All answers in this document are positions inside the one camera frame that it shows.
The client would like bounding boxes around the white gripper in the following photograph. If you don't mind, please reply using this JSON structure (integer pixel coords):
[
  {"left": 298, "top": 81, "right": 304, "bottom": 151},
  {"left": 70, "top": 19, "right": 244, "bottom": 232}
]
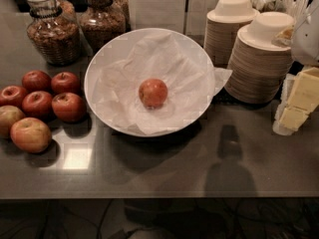
[{"left": 272, "top": 0, "right": 319, "bottom": 135}]

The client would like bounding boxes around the red apple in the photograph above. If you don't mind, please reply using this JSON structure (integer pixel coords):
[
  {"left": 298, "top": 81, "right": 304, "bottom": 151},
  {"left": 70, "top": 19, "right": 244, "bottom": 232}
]
[
  {"left": 22, "top": 70, "right": 51, "bottom": 92},
  {"left": 0, "top": 86, "right": 28, "bottom": 108},
  {"left": 139, "top": 79, "right": 168, "bottom": 109},
  {"left": 22, "top": 91, "right": 53, "bottom": 120},
  {"left": 51, "top": 72, "right": 81, "bottom": 94},
  {"left": 52, "top": 93, "right": 87, "bottom": 122}
]

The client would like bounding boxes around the paper bowl stack front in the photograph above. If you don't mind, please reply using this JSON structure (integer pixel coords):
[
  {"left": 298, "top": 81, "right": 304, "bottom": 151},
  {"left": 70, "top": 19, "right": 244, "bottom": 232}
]
[{"left": 224, "top": 12, "right": 294, "bottom": 105}]

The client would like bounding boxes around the paper bowl stack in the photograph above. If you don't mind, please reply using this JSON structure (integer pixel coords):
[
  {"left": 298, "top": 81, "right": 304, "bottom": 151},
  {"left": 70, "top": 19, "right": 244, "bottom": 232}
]
[
  {"left": 224, "top": 12, "right": 294, "bottom": 105},
  {"left": 203, "top": 0, "right": 259, "bottom": 67}
]

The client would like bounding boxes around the paper bowl stack back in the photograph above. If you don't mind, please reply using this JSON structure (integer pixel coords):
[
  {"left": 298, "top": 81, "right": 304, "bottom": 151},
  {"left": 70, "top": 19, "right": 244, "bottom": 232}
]
[{"left": 203, "top": 0, "right": 259, "bottom": 67}]

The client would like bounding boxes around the large white bowl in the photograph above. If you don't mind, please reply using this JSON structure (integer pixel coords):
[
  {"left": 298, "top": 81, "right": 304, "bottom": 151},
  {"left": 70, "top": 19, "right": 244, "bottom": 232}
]
[{"left": 83, "top": 27, "right": 217, "bottom": 138}]

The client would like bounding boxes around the yellow-red apple front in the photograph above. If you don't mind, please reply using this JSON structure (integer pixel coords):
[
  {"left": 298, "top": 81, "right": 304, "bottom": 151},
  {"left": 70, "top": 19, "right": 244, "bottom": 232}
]
[{"left": 10, "top": 118, "right": 52, "bottom": 153}]

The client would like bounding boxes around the yellowish apple left edge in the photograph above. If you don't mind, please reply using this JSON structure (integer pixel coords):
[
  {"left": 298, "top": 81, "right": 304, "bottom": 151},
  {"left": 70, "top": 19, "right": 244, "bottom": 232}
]
[{"left": 0, "top": 105, "right": 25, "bottom": 138}]

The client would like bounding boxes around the bundle of white plastic cutlery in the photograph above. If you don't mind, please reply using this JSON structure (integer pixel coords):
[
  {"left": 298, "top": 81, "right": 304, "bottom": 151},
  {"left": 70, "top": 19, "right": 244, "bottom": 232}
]
[{"left": 249, "top": 0, "right": 315, "bottom": 26}]

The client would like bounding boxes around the white crumpled paper liner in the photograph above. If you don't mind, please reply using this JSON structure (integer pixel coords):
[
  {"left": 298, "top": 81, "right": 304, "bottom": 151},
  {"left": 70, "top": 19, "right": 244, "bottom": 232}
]
[{"left": 91, "top": 32, "right": 233, "bottom": 136}]

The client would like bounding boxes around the white paper sign stand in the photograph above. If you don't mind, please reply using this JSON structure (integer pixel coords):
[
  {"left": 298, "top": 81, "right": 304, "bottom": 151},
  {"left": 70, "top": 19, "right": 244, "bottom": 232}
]
[{"left": 126, "top": 0, "right": 252, "bottom": 37}]

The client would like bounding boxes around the glass granola jar right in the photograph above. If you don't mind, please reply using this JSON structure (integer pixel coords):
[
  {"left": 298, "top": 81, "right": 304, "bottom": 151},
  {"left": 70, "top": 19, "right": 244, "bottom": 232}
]
[{"left": 79, "top": 0, "right": 126, "bottom": 53}]

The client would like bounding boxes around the glass granola jar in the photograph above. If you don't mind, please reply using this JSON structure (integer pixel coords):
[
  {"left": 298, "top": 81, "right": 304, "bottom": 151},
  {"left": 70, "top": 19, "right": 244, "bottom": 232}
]
[
  {"left": 26, "top": 0, "right": 81, "bottom": 66},
  {"left": 79, "top": 0, "right": 126, "bottom": 53}
]

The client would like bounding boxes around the glass granola jar left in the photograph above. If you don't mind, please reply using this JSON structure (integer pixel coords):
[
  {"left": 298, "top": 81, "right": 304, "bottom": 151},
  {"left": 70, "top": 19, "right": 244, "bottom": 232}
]
[{"left": 26, "top": 0, "right": 81, "bottom": 66}]

